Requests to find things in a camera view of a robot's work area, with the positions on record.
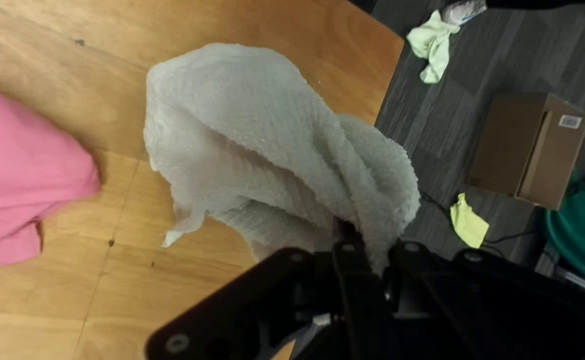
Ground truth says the yellow crumpled paper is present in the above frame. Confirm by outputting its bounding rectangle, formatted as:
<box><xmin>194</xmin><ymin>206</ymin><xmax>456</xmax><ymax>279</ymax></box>
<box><xmin>450</xmin><ymin>193</ymin><xmax>490</xmax><ymax>248</ymax></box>

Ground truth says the white towel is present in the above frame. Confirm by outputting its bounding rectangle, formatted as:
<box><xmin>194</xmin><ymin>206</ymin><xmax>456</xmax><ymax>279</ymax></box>
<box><xmin>144</xmin><ymin>43</ymin><xmax>420</xmax><ymax>267</ymax></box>

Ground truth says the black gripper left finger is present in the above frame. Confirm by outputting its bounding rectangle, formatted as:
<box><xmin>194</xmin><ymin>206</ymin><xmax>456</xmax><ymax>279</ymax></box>
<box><xmin>144</xmin><ymin>248</ymin><xmax>330</xmax><ymax>360</ymax></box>

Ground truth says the cardboard box beside table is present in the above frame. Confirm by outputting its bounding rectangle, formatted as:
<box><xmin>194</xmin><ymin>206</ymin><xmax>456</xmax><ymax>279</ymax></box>
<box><xmin>468</xmin><ymin>92</ymin><xmax>585</xmax><ymax>210</ymax></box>

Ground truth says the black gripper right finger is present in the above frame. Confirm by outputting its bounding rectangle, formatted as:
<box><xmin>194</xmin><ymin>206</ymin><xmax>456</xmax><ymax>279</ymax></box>
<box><xmin>334</xmin><ymin>227</ymin><xmax>585</xmax><ymax>360</ymax></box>

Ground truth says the hot pink cloth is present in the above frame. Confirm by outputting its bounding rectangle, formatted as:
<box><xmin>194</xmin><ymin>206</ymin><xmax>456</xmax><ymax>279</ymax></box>
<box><xmin>0</xmin><ymin>94</ymin><xmax>101</xmax><ymax>264</ymax></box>

